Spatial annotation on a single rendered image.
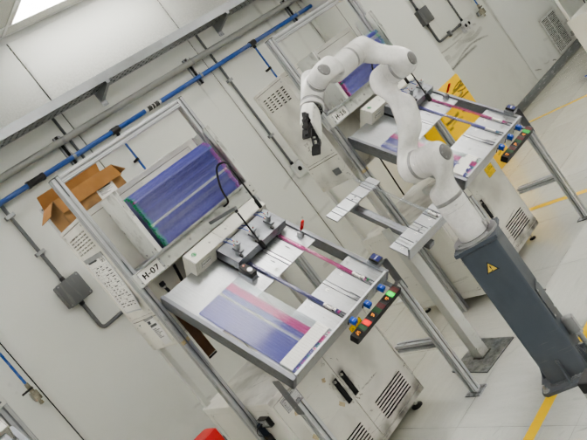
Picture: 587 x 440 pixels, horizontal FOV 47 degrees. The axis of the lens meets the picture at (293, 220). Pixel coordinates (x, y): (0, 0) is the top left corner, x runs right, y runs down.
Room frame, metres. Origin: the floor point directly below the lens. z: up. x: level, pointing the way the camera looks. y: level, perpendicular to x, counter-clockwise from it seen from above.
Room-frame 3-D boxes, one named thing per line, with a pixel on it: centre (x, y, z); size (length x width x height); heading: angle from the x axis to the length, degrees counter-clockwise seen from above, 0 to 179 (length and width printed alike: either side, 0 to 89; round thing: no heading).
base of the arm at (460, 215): (2.57, -0.54, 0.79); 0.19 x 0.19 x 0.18
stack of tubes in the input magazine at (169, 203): (3.12, 0.34, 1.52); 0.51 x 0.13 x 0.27; 126
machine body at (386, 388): (3.18, 0.46, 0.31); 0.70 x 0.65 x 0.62; 126
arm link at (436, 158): (2.55, -0.56, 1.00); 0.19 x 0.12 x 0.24; 38
